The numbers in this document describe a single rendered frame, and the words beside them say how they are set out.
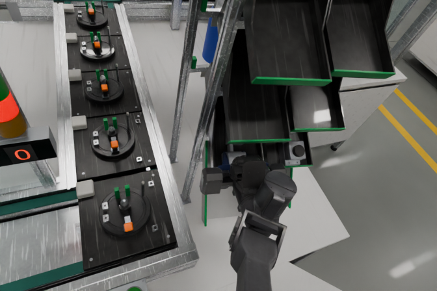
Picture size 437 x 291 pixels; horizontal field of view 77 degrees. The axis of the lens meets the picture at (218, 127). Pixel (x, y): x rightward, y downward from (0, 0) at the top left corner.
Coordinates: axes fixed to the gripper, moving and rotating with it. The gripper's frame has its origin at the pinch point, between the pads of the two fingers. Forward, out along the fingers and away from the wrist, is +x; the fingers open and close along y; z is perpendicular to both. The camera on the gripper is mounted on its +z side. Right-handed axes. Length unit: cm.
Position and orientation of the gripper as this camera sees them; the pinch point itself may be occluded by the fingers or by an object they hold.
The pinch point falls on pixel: (237, 162)
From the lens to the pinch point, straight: 64.1
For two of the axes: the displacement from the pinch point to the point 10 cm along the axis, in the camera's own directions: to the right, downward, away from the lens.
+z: 1.5, -7.9, -6.0
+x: -2.2, -6.1, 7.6
